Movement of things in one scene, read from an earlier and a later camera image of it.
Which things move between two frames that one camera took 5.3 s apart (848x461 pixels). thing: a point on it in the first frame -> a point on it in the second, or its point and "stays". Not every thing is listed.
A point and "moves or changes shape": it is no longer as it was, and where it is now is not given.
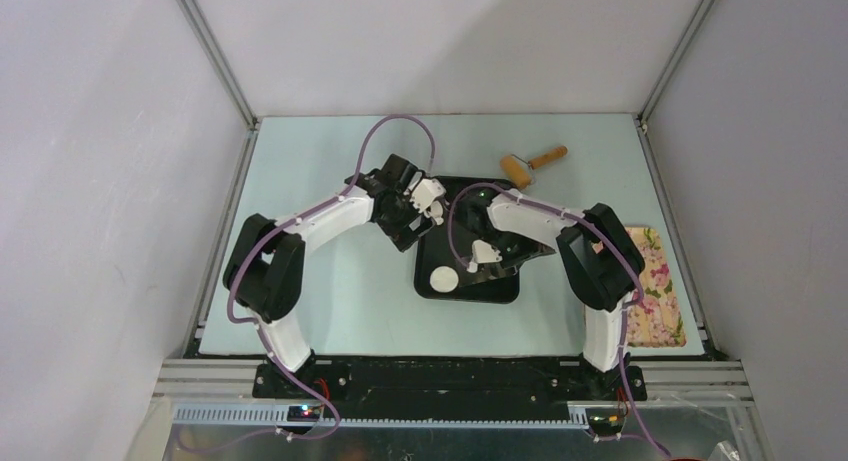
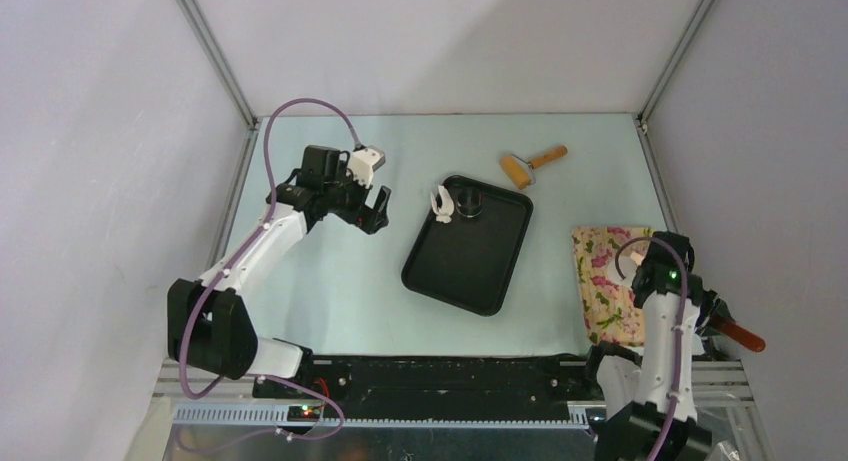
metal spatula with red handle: (508, 269) -> (739, 333)
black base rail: (447, 389) stays
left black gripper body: (396, 226) -> (346, 197)
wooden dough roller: (519, 171) stays
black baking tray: (485, 258) moves or changes shape
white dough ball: (436, 211) stays
